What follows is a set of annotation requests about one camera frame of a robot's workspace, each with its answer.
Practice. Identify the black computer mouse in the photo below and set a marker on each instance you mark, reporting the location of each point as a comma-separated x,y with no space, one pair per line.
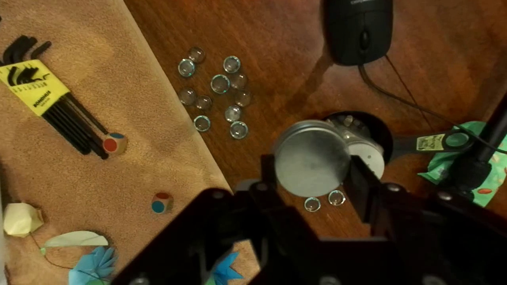
359,31

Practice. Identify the cream paper origami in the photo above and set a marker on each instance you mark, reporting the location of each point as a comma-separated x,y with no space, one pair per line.
21,218

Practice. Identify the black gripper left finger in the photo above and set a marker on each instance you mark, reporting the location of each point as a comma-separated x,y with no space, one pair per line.
268,171

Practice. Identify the coloured wooden die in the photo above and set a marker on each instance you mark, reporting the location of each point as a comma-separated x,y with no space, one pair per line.
162,202
115,142

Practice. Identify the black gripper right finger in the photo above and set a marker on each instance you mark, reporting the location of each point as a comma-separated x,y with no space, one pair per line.
364,183

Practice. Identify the small black bowl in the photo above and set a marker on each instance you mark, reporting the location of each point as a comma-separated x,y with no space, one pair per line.
383,131

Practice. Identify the tan cloth table runner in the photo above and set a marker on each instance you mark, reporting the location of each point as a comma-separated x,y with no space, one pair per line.
105,199

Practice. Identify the black hex key set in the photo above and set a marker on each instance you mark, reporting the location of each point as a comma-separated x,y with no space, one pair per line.
37,87

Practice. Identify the clear glass bead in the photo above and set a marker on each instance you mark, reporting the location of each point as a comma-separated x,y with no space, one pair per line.
186,66
203,103
243,98
313,202
232,63
238,128
197,53
337,196
188,95
234,112
219,82
238,80
202,122

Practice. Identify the light blue paper origami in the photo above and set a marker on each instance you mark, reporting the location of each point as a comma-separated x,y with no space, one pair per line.
93,266

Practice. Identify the white paper leaf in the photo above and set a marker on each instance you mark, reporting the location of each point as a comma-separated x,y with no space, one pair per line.
80,239

